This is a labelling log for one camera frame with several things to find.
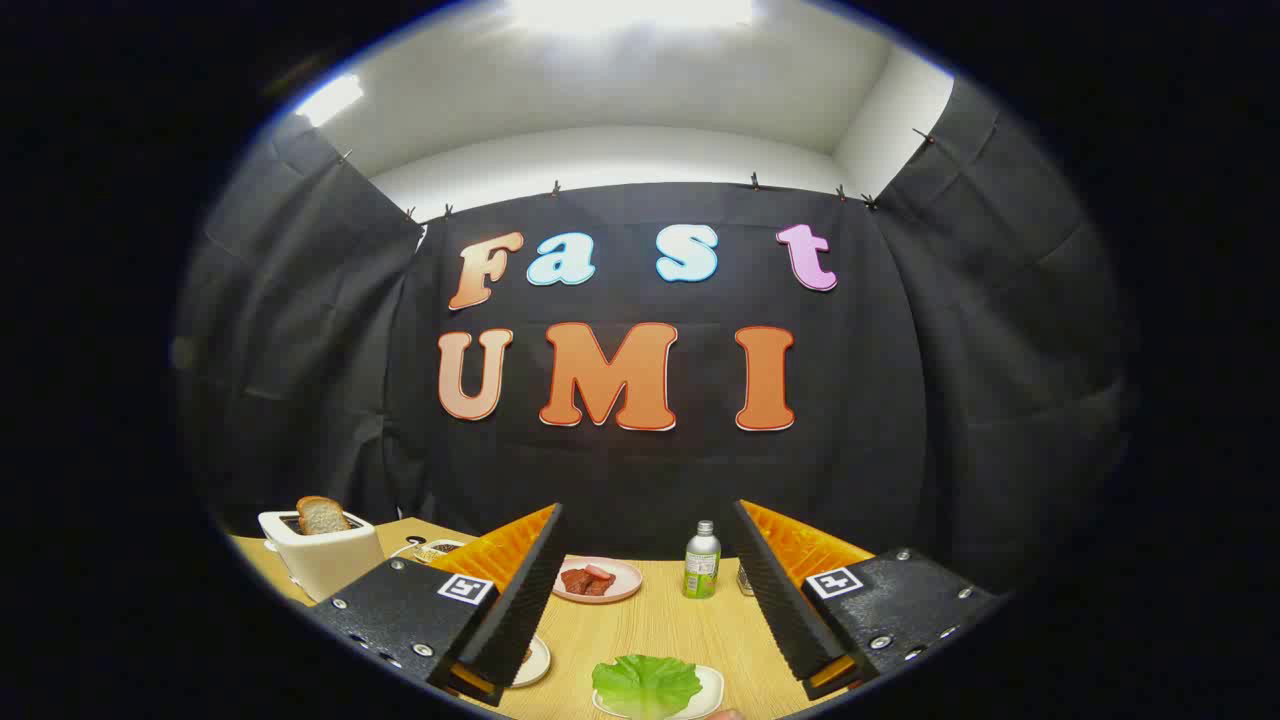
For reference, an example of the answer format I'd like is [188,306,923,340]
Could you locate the green drink bottle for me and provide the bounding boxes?
[683,520,722,600]

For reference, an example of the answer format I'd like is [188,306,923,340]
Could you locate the white toaster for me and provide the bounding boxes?
[258,510,386,603]

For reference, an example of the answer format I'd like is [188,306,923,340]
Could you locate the toasted bread slice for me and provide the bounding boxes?
[296,496,351,536]

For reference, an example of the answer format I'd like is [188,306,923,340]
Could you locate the green lettuce leaf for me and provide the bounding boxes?
[592,655,703,720]

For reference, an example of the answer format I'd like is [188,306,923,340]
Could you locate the ceiling light panel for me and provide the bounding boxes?
[293,74,366,129]
[505,0,756,33]

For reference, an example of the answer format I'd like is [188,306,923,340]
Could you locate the pink plate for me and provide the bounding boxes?
[552,556,644,605]

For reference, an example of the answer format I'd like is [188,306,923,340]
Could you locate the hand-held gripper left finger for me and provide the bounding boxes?
[308,503,569,709]

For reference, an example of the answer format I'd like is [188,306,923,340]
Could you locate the round white plate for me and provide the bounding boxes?
[510,634,553,689]

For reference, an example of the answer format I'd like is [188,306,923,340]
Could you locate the white rectangular dish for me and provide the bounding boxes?
[592,665,726,720]

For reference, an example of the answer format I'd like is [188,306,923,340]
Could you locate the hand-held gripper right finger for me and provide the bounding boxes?
[730,499,1004,701]

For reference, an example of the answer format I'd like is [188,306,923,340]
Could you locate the black backdrop cloth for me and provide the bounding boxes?
[172,75,1141,601]

